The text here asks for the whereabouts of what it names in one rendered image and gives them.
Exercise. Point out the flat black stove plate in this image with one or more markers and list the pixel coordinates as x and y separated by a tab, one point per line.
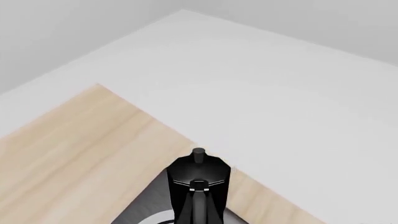
146	207

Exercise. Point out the black moka pot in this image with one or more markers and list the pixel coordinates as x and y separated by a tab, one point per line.
199	170

